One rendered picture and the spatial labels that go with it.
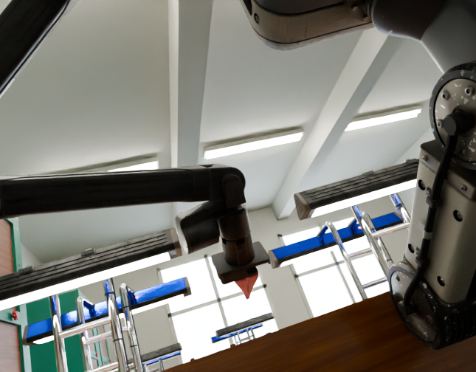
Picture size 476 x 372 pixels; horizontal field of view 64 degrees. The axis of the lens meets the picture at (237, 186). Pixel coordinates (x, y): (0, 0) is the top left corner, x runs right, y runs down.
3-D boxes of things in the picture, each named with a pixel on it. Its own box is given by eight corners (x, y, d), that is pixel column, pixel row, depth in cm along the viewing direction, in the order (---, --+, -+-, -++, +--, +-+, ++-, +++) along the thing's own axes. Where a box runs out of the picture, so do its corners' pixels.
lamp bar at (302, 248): (407, 222, 165) (399, 207, 168) (274, 264, 153) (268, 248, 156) (399, 229, 172) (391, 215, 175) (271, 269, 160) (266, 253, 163)
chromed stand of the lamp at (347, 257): (426, 317, 134) (368, 206, 152) (376, 335, 130) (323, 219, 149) (401, 323, 151) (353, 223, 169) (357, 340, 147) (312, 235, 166)
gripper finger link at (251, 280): (220, 294, 78) (212, 257, 74) (252, 283, 79) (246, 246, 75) (229, 316, 72) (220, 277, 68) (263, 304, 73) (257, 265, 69)
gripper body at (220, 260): (212, 263, 74) (204, 231, 71) (260, 248, 76) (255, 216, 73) (219, 283, 68) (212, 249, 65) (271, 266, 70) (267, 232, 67)
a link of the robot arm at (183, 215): (240, 171, 62) (222, 167, 70) (174, 193, 59) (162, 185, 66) (256, 238, 65) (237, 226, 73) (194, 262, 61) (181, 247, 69)
